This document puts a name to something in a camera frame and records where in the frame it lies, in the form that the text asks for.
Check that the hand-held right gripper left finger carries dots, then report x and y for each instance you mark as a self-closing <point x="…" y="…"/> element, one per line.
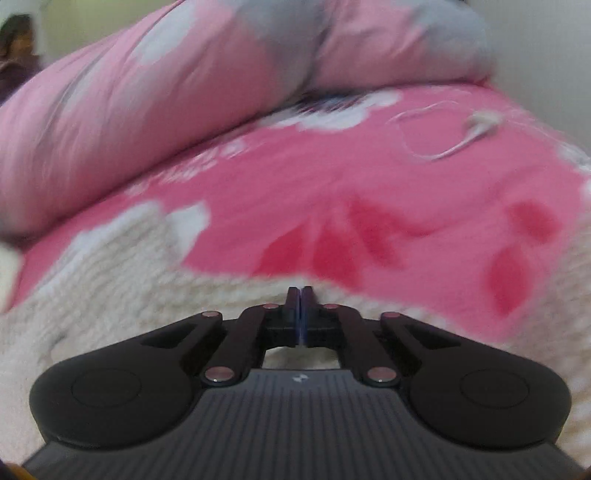
<point x="293" y="318"/>

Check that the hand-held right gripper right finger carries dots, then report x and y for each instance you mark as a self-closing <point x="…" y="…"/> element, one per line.
<point x="308" y="318"/>

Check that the beige white houndstooth coat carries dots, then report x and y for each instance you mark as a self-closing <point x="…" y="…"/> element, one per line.
<point x="129" y="286"/>

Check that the pink floral bed blanket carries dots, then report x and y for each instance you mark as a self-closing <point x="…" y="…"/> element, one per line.
<point x="346" y="184"/>

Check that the pink grey floral duvet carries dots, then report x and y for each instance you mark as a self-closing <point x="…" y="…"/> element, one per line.
<point x="161" y="92"/>

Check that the cream fleece garment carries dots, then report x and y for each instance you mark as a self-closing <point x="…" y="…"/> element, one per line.
<point x="9" y="277"/>

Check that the yellow-green wardrobe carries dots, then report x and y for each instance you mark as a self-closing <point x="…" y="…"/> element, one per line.
<point x="92" y="18"/>

